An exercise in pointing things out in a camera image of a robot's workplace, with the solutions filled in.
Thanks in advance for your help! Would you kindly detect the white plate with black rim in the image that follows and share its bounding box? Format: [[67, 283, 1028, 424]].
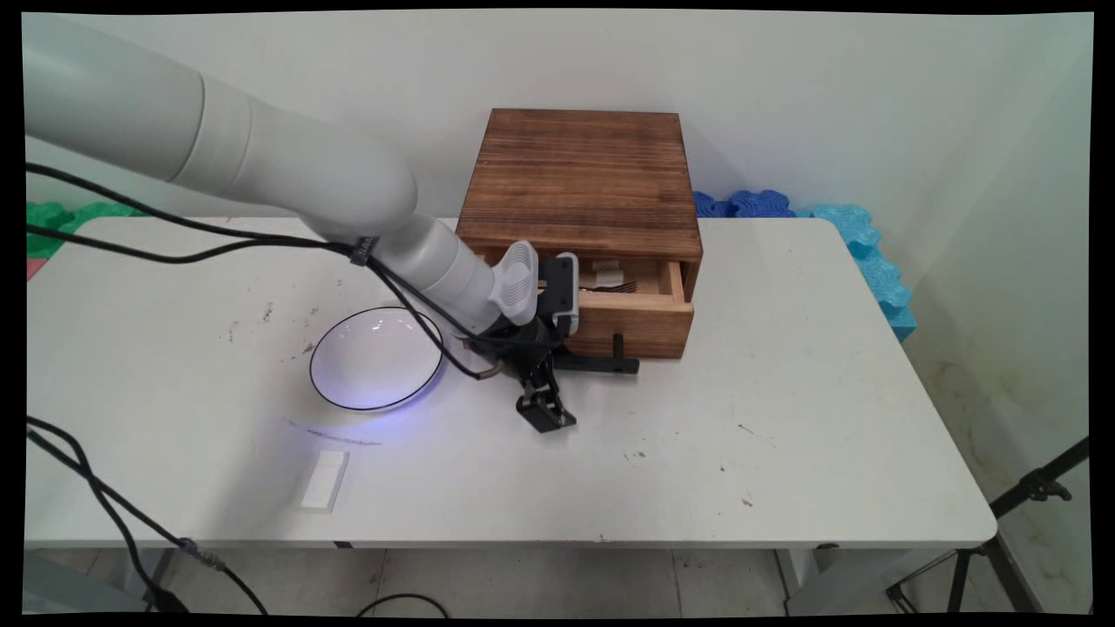
[[309, 306, 446, 412]]

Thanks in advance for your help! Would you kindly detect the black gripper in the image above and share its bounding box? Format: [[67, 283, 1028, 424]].
[[473, 319, 578, 435]]

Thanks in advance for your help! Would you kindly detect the flat white rectangular block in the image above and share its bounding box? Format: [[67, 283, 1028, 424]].
[[301, 450, 350, 513]]

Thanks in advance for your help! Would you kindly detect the black hanging cable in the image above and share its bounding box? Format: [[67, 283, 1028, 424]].
[[24, 415, 271, 616]]

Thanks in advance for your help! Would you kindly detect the black floor cable loop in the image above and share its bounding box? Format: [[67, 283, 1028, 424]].
[[355, 593, 450, 617]]

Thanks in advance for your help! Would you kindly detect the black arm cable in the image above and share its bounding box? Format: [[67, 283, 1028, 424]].
[[24, 162, 510, 381]]

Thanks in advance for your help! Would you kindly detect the brown wooden drawer cabinet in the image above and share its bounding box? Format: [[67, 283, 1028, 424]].
[[453, 108, 705, 306]]

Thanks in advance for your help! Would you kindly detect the grey table leg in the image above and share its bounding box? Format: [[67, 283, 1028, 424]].
[[24, 548, 175, 613], [774, 546, 911, 616]]

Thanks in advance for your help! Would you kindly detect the light blue foam mat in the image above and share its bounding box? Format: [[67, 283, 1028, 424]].
[[794, 203, 917, 342]]

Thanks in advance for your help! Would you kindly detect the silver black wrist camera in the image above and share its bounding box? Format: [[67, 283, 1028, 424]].
[[538, 252, 581, 337]]

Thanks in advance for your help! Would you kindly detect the wooden drawer with black handle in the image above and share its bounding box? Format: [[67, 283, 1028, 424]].
[[470, 253, 699, 376]]

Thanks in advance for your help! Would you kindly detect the dark blue foam mat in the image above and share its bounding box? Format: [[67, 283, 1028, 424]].
[[693, 190, 797, 219]]

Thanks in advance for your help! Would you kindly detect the black tripod stand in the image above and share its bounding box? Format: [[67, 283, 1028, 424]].
[[885, 435, 1091, 614]]

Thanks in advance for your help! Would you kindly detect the green foam mat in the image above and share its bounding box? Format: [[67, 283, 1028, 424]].
[[26, 201, 145, 260]]

